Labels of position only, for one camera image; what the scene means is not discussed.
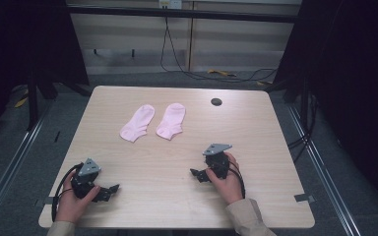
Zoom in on pink ankle sock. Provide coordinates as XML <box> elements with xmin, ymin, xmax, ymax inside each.
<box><xmin>119</xmin><ymin>103</ymin><xmax>157</xmax><ymax>144</ymax></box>
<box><xmin>155</xmin><ymin>102</ymin><xmax>187</xmax><ymax>142</ymax></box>

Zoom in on person's right hand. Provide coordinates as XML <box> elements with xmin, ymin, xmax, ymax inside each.
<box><xmin>206</xmin><ymin>151</ymin><xmax>244</xmax><ymax>206</ymax></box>

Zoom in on black floor cable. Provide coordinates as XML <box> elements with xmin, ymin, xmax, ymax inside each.
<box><xmin>159</xmin><ymin>16</ymin><xmax>279</xmax><ymax>84</ymax></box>

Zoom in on black curtain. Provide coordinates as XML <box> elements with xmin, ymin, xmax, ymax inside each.
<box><xmin>273</xmin><ymin>0</ymin><xmax>378</xmax><ymax>207</ymax></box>
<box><xmin>0</xmin><ymin>0</ymin><xmax>91</xmax><ymax>139</ymax></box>

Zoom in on bundle of black cables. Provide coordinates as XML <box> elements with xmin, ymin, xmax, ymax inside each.
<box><xmin>286</xmin><ymin>92</ymin><xmax>320</xmax><ymax>164</ymax></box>

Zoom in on white wall outlet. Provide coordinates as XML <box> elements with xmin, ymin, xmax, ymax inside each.
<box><xmin>158</xmin><ymin>0</ymin><xmax>183</xmax><ymax>10</ymax></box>

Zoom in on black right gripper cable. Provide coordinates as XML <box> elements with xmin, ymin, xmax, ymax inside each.
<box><xmin>227</xmin><ymin>166</ymin><xmax>246</xmax><ymax>200</ymax></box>

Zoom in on metal floor rail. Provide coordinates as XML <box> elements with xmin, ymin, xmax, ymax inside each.
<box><xmin>0</xmin><ymin>106</ymin><xmax>48</xmax><ymax>227</ymax></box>
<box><xmin>286</xmin><ymin>103</ymin><xmax>362</xmax><ymax>236</ymax></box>

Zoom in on yellow tool on floor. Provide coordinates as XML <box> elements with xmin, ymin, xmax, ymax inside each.
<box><xmin>207</xmin><ymin>68</ymin><xmax>237</xmax><ymax>79</ymax></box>

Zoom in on person's left hand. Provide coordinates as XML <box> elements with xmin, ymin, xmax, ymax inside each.
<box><xmin>54</xmin><ymin>179</ymin><xmax>101</xmax><ymax>225</ymax></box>

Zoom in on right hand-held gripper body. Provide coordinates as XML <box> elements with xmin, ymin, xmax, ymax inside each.
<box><xmin>202</xmin><ymin>143</ymin><xmax>233</xmax><ymax>180</ymax></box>

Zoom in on black metal stand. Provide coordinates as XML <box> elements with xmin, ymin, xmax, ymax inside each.
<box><xmin>26</xmin><ymin>67</ymin><xmax>41</xmax><ymax>132</ymax></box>

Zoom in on black horizontal bar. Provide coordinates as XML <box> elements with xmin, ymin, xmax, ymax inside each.
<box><xmin>66</xmin><ymin>4</ymin><xmax>300</xmax><ymax>25</ymax></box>

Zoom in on grey tape strip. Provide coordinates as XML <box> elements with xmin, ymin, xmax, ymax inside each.
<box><xmin>293</xmin><ymin>193</ymin><xmax>316</xmax><ymax>204</ymax></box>
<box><xmin>33</xmin><ymin>196</ymin><xmax>55</xmax><ymax>207</ymax></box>

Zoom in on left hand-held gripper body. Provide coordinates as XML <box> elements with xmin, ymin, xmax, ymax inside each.
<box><xmin>70</xmin><ymin>157</ymin><xmax>101</xmax><ymax>200</ymax></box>

